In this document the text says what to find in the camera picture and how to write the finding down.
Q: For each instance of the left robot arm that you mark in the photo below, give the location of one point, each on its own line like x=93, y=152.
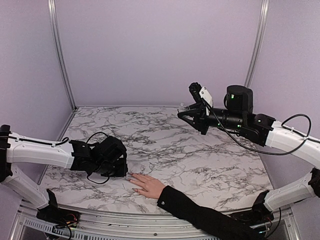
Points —
x=107, y=158

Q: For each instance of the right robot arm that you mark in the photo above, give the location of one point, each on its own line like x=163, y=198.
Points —
x=237, y=119

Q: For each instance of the left aluminium frame post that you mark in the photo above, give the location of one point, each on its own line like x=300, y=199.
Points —
x=59, y=52

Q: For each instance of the front aluminium rail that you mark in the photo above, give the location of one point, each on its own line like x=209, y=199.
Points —
x=104, y=225

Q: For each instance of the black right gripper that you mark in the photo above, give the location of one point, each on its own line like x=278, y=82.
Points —
x=199, y=115

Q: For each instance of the person's bare hand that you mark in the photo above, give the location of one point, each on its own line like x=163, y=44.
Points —
x=146, y=185

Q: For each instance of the black sleeved forearm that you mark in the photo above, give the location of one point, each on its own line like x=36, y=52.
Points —
x=206, y=219

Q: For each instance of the aluminium frame post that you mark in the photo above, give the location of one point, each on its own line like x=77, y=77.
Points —
x=59, y=52
x=260, y=33

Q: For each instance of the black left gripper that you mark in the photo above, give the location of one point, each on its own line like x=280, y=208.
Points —
x=122, y=171

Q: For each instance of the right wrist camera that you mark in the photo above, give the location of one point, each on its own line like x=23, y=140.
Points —
x=200, y=93

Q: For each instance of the right aluminium frame post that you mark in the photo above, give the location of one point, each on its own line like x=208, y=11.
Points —
x=260, y=33

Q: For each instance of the clear nail polish bottle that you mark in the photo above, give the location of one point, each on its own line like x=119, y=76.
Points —
x=182, y=107

